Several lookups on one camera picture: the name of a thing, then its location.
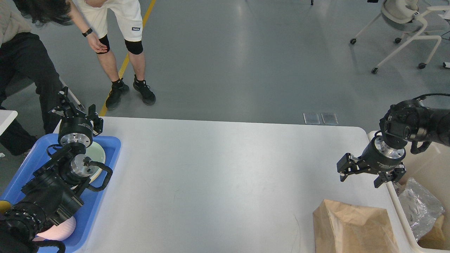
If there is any person in cream sweater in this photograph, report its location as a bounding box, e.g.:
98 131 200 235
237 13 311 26
0 0 63 134

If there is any person in white shorts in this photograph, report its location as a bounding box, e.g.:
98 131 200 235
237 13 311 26
12 0 157 110

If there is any blue plastic tray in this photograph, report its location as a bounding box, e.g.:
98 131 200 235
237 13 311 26
1 134 122 253

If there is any green ceramic plate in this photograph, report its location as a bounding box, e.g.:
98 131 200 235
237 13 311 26
85 142 106 175

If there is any pink ceramic mug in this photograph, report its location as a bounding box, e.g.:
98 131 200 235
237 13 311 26
33 216 77 241

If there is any silver foil bag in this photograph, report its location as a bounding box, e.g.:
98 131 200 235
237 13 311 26
398 177 445 241

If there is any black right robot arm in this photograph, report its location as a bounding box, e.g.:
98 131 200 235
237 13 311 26
336 94 450 188

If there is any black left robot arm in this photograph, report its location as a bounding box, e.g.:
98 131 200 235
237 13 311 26
0 86 113 253

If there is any left floor socket plate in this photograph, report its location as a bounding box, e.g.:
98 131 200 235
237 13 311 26
303 113 321 125

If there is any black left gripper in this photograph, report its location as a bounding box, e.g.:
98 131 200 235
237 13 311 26
49 87 103 148

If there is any white office chair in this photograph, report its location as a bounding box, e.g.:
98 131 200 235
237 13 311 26
350 0 449 74

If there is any right floor socket plate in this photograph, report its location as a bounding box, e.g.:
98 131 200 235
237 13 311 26
321 113 339 125

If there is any brown paper bag in bin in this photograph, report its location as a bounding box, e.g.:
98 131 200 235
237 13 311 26
418 215 446 250

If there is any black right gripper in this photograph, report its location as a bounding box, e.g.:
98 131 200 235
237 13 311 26
336 136 406 188

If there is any white plastic bin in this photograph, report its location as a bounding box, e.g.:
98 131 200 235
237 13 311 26
379 143 450 253

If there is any floor socket plate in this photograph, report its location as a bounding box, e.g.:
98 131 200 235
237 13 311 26
303 113 321 125
321 113 339 125

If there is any brown paper bag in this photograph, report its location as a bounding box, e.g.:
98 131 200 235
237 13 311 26
313 200 400 253
418 215 446 250

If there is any white chair near person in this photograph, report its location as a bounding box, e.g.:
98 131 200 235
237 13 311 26
67 88 85 111

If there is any dark green ceramic mug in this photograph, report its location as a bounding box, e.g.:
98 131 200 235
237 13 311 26
0 200 12 214

